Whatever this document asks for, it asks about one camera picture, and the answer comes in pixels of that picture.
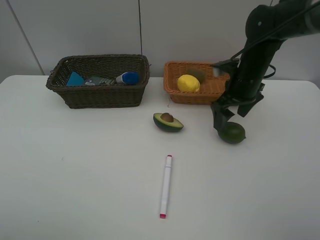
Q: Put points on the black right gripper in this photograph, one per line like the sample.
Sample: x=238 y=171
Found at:
x=242 y=87

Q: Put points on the whole dark green avocado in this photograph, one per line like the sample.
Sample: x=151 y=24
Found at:
x=232 y=133

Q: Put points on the brown kiwi fruit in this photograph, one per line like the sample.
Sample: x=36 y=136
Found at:
x=199 y=74

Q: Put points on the yellow lemon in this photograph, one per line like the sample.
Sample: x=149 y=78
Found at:
x=188 y=83

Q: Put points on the halved avocado with pit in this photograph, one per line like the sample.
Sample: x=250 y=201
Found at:
x=167 y=123

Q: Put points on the white marker red caps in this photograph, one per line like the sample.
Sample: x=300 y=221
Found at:
x=165 y=187

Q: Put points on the white bottle blue cap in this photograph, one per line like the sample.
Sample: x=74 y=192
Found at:
x=128 y=78

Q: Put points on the green whiteboard eraser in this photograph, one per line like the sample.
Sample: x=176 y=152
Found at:
x=75 y=80

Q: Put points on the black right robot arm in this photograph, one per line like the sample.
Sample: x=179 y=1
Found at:
x=266 y=29

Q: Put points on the orange wicker basket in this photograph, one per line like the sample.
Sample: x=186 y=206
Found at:
x=210 y=91

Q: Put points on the dark brown wicker basket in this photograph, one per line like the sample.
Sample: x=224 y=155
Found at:
x=106 y=66

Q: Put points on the dark packaged card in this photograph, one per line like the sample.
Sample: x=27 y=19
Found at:
x=99 y=81

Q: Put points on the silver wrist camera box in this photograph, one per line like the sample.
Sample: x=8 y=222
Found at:
x=221 y=68

